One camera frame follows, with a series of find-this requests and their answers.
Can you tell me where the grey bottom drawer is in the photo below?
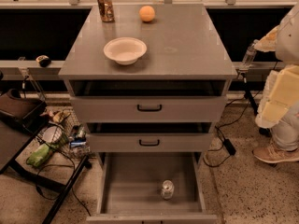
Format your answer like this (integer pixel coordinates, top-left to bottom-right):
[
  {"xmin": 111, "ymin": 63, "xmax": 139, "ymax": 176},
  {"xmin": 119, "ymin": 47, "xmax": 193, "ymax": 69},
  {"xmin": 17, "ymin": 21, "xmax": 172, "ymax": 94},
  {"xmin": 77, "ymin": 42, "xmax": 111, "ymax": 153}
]
[{"xmin": 87, "ymin": 153, "xmax": 217, "ymax": 224}]

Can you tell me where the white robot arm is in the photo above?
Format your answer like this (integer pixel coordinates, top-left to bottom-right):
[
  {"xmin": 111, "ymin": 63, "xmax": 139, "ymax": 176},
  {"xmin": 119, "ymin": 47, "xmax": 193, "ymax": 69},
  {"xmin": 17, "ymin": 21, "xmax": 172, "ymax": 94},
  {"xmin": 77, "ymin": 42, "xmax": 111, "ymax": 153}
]
[{"xmin": 254, "ymin": 3, "xmax": 299, "ymax": 128}]

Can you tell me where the black power adapter cable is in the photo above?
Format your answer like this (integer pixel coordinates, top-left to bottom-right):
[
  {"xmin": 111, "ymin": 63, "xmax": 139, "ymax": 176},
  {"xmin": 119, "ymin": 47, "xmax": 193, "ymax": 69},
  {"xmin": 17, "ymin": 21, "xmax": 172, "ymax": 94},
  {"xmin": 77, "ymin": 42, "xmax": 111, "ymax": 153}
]
[{"xmin": 203, "ymin": 87, "xmax": 265, "ymax": 169}]

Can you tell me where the brown soda can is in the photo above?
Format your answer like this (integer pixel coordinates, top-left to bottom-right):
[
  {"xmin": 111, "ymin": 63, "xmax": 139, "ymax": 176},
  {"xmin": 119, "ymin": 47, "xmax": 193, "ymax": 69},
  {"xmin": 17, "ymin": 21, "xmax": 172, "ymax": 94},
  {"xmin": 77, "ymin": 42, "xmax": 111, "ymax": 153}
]
[{"xmin": 97, "ymin": 0, "xmax": 115, "ymax": 22}]

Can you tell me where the orange fruit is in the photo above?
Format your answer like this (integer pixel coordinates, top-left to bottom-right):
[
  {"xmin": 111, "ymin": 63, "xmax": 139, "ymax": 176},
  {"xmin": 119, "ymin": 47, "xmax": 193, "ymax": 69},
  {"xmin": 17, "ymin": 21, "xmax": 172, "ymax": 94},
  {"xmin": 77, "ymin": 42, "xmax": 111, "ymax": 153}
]
[{"xmin": 139, "ymin": 6, "xmax": 155, "ymax": 22}]

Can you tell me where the brown bag on table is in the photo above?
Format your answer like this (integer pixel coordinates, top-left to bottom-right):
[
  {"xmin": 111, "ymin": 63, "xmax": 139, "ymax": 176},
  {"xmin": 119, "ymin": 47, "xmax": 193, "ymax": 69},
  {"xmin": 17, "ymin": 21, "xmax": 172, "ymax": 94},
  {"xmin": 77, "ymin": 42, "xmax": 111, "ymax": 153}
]
[{"xmin": 0, "ymin": 89, "xmax": 47, "ymax": 133}]

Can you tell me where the tan sneaker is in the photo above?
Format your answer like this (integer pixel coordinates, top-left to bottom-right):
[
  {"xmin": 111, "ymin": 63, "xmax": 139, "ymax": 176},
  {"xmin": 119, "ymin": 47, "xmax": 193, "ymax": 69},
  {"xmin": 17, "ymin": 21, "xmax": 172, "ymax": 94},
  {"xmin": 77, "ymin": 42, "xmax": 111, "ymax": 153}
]
[{"xmin": 252, "ymin": 141, "xmax": 299, "ymax": 164}]

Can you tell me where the black tripod stand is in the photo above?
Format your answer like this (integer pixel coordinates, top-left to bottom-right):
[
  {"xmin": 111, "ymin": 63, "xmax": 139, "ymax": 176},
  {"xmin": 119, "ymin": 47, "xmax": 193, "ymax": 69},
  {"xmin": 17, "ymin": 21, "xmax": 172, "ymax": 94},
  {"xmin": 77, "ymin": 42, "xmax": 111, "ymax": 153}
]
[{"xmin": 239, "ymin": 72, "xmax": 271, "ymax": 138}]

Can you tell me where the wire basket of snacks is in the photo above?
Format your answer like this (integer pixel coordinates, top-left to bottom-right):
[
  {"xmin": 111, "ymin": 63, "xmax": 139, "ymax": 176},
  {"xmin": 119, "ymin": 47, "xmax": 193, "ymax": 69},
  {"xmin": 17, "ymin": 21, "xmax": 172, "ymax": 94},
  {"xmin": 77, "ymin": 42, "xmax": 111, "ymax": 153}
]
[{"xmin": 38, "ymin": 108, "xmax": 91, "ymax": 159}]

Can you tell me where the grey middle drawer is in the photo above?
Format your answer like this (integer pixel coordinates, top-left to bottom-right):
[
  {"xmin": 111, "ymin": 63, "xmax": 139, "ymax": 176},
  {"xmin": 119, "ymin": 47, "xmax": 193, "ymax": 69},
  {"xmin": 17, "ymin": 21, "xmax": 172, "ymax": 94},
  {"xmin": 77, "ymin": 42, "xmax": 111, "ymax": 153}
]
[{"xmin": 87, "ymin": 122, "xmax": 213, "ymax": 152}]

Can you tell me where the silver green 7up can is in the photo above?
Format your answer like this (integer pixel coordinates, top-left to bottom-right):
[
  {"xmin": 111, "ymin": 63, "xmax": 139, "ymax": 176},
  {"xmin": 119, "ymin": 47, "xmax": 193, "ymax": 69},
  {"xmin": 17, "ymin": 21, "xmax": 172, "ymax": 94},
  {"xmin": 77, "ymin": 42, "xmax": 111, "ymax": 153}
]
[{"xmin": 161, "ymin": 180, "xmax": 175, "ymax": 200}]

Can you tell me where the grey top drawer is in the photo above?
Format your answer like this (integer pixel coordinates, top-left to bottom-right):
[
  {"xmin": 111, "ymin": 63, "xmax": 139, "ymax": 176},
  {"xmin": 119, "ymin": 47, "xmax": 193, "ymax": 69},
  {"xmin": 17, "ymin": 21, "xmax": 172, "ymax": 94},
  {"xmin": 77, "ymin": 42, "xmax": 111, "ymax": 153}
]
[{"xmin": 70, "ymin": 80, "xmax": 226, "ymax": 122}]

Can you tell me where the grey drawer cabinet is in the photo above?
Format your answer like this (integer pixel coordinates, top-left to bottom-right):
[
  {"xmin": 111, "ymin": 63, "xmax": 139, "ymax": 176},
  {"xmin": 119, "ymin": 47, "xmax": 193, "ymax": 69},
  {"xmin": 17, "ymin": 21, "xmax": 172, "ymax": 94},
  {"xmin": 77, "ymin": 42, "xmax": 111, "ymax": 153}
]
[{"xmin": 58, "ymin": 3, "xmax": 238, "ymax": 224}]

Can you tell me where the clear plastic water bottle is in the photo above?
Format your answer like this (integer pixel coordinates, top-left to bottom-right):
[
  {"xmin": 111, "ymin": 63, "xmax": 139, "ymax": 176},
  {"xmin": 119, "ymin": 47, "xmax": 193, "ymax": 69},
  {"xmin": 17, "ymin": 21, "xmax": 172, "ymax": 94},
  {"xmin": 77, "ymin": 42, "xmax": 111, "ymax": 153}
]
[{"xmin": 239, "ymin": 39, "xmax": 258, "ymax": 73}]

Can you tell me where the grey drawer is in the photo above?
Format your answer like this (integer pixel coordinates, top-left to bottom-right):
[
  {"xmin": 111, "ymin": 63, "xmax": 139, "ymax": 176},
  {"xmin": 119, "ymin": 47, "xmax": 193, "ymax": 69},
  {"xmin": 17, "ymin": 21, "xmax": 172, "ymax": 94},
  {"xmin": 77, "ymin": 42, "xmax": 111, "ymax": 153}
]
[
  {"xmin": 87, "ymin": 153, "xmax": 217, "ymax": 224},
  {"xmin": 70, "ymin": 80, "xmax": 226, "ymax": 122},
  {"xmin": 87, "ymin": 122, "xmax": 213, "ymax": 152}
]

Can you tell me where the black side table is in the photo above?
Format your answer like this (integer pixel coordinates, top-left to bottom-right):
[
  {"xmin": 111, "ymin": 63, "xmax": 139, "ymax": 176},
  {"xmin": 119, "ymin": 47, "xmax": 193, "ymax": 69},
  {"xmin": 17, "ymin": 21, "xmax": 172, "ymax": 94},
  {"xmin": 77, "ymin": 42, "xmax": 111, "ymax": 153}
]
[{"xmin": 0, "ymin": 114, "xmax": 92, "ymax": 224}]

